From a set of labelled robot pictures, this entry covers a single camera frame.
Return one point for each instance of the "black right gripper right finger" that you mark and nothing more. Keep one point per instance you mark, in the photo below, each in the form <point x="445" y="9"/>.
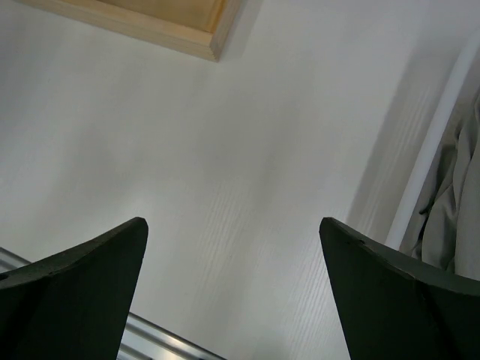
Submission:
<point x="392" y="306"/>

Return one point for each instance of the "wooden clothes rack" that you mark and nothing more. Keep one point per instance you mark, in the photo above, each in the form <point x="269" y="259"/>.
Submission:
<point x="196" y="28"/>

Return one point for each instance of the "white plastic basket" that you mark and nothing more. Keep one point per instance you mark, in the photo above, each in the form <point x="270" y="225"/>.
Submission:
<point x="460" y="87"/>

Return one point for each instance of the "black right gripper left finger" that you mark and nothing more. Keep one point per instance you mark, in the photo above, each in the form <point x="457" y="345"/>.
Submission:
<point x="74" y="304"/>

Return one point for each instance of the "grey cloth in basket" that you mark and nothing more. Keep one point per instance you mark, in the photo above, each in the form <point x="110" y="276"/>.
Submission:
<point x="443" y="230"/>

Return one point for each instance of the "aluminium mounting rail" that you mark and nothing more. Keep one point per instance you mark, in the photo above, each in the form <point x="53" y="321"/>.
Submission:
<point x="145" y="340"/>

